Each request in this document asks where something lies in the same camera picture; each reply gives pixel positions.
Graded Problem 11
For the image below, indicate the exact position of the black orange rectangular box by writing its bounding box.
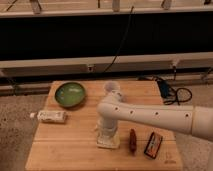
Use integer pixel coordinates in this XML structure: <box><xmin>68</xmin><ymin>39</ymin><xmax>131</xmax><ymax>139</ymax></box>
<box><xmin>144</xmin><ymin>132</ymin><xmax>163</xmax><ymax>159</ymax></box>

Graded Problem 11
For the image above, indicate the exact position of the white tube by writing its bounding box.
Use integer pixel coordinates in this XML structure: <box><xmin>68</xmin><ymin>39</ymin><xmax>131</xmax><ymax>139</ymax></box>
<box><xmin>30</xmin><ymin>110</ymin><xmax>66</xmax><ymax>123</ymax></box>

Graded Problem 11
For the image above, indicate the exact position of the brown red stick object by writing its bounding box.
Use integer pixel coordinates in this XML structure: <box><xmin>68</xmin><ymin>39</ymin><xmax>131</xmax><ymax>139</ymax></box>
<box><xmin>129</xmin><ymin>129</ymin><xmax>137</xmax><ymax>154</ymax></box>

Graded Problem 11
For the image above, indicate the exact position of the black hanging cable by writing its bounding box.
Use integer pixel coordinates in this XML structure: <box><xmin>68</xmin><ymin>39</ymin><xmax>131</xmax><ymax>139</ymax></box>
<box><xmin>102</xmin><ymin>5</ymin><xmax>135</xmax><ymax>73</ymax></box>

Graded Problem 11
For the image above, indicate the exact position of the green ceramic bowl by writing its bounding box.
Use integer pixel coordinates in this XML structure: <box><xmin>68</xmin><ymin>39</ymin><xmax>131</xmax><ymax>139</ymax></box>
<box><xmin>55</xmin><ymin>82</ymin><xmax>86</xmax><ymax>107</ymax></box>

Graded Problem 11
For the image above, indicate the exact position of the white sponge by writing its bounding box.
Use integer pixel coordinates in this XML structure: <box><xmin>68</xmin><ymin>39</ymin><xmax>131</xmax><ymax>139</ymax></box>
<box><xmin>97</xmin><ymin>136</ymin><xmax>120</xmax><ymax>149</ymax></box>

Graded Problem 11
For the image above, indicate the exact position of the black cable on floor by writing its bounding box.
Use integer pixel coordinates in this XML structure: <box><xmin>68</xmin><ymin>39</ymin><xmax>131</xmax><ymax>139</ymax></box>
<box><xmin>138</xmin><ymin>75</ymin><xmax>193</xmax><ymax>106</ymax></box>

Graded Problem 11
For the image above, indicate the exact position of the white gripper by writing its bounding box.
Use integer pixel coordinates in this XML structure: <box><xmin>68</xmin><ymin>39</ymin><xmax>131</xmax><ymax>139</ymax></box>
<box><xmin>97</xmin><ymin>116</ymin><xmax>118</xmax><ymax>140</ymax></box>

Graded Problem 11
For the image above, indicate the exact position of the translucent ceramic cup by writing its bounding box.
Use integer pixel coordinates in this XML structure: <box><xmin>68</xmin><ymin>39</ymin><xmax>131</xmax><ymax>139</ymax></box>
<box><xmin>103</xmin><ymin>81</ymin><xmax>120</xmax><ymax>94</ymax></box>

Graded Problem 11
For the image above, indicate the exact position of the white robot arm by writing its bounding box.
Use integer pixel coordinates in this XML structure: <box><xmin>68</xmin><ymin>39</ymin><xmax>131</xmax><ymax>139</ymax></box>
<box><xmin>97</xmin><ymin>91</ymin><xmax>213</xmax><ymax>142</ymax></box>

